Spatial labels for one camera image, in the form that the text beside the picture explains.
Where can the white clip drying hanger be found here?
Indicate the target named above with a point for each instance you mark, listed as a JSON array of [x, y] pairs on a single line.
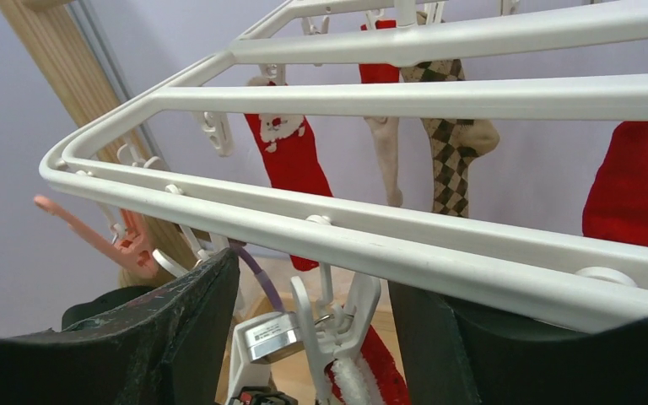
[[494, 171]]

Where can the red santa sock left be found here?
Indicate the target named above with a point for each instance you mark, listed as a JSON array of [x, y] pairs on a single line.
[[287, 145]]

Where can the navy santa sock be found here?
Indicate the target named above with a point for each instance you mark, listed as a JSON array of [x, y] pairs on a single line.
[[370, 377]]

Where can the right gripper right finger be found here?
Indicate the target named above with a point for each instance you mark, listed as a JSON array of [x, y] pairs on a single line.
[[458, 352]]

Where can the cream thin sock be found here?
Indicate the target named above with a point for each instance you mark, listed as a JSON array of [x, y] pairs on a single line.
[[384, 132]]

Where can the red sock right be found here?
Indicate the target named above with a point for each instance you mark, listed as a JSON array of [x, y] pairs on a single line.
[[617, 205]]

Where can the brown argyle sock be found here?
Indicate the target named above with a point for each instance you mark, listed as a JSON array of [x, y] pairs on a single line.
[[454, 142]]

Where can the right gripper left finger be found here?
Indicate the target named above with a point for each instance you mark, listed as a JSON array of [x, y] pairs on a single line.
[[164, 347]]

